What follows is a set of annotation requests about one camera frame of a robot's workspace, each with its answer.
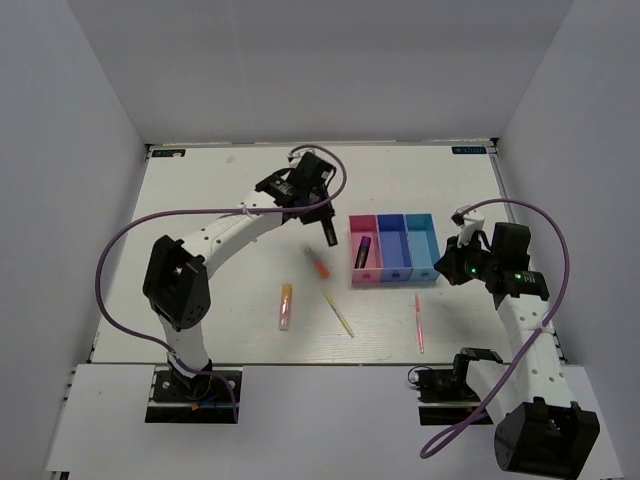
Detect left corner label sticker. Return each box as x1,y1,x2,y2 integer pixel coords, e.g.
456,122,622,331
151,149,186,158

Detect orange cap clear highlighter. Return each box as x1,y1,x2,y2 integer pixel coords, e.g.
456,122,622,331
302,246,330,280

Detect corner label sticker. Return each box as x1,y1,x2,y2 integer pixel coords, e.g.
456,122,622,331
451,145,487,155
151,149,186,158

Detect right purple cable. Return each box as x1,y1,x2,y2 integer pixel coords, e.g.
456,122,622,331
418,198,574,460

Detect pink thin pen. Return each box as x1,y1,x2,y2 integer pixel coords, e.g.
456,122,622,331
414,293,425,354

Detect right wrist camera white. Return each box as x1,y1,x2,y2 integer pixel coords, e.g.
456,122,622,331
451,205,485,248

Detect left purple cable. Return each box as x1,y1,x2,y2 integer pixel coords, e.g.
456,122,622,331
95,144,349,424

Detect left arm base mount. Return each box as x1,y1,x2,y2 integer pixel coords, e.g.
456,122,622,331
144,368,243,425

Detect purple cap black marker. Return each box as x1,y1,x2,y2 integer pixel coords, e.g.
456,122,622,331
354,235,372,269

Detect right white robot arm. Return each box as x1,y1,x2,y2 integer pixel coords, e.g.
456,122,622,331
435,220,600,479

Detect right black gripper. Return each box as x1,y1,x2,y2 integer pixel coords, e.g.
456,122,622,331
434,231,499,285

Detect pink container bin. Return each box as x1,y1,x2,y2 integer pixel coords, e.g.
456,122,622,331
349,215,383,285

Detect orange pink clear highlighter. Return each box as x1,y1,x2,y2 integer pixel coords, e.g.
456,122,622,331
278,283,293,331

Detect yellow thin pen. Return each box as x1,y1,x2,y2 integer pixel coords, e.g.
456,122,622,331
322,290,355,338

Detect purple cable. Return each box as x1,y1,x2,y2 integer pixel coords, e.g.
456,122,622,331
95,144,349,424
418,198,574,460

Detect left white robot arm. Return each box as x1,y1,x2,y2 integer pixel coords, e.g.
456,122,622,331
142,150,337,399

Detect light blue container bin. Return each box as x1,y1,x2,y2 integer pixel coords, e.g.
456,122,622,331
405,214,441,283

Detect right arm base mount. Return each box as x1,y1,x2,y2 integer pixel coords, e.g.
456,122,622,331
407,347,503,426

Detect right corner label sticker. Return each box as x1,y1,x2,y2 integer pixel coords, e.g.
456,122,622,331
451,145,487,155

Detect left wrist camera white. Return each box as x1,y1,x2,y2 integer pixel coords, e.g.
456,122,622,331
287,152,304,169

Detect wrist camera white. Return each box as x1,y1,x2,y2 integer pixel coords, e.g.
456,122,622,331
287,152,304,169
451,205,485,248

